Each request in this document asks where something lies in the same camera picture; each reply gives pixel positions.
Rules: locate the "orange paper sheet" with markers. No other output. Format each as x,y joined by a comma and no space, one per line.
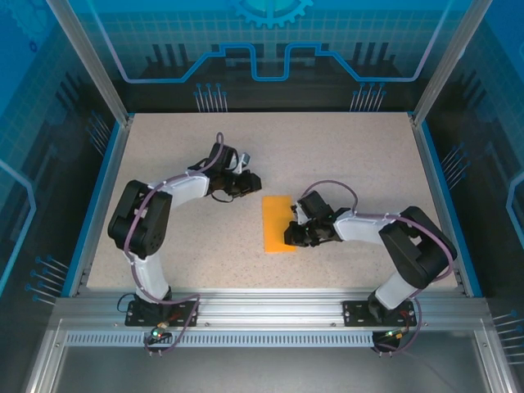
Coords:
276,221

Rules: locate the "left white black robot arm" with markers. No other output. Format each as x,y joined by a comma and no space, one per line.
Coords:
147,274

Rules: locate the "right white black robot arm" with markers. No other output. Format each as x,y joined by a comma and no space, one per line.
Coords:
393,292

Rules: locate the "small connector with LED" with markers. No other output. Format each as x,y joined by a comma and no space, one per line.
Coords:
395,335
157,333

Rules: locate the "grey metal lower shelf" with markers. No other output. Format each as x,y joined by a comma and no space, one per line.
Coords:
266,372

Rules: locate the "blue printed back panel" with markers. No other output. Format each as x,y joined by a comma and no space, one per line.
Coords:
262,41

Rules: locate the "blue printed side panel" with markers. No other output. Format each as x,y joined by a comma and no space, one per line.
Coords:
491,163
32,163

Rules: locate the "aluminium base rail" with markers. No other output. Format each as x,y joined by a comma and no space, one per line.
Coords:
270,307

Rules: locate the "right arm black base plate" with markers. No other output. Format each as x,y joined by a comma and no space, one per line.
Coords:
356,313

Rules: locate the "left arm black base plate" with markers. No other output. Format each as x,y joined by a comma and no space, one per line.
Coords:
133,319

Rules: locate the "aluminium frame post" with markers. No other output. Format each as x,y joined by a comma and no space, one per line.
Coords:
437,69
99,69

